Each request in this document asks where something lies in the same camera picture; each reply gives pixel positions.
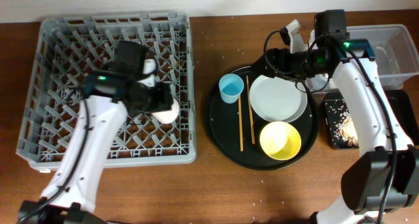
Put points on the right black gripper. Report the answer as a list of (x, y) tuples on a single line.
[(283, 72)]

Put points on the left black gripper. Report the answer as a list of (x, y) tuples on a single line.
[(162, 99)]

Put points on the blue plastic cup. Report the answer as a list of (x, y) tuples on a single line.
[(230, 87)]

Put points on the yellow bowl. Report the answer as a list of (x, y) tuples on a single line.
[(280, 140)]

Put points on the pink plastic cup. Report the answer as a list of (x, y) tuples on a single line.
[(168, 116)]

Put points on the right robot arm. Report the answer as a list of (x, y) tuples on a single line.
[(385, 177)]

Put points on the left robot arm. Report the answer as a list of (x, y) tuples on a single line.
[(124, 86)]

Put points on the grey dishwasher rack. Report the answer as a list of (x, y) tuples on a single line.
[(71, 47)]

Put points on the grey round plate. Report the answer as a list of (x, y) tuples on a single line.
[(275, 99)]

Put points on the left wooden chopstick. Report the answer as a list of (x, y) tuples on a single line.
[(240, 124)]

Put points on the wooden chopstick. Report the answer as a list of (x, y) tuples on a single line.
[(250, 112), (240, 124)]

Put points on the right wooden chopstick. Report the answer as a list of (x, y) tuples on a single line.
[(250, 112)]

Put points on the rectangular black tray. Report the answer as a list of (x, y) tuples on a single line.
[(399, 102)]

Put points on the round black tray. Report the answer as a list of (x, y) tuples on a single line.
[(222, 127)]

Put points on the clear plastic bin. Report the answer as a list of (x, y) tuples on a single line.
[(395, 51)]

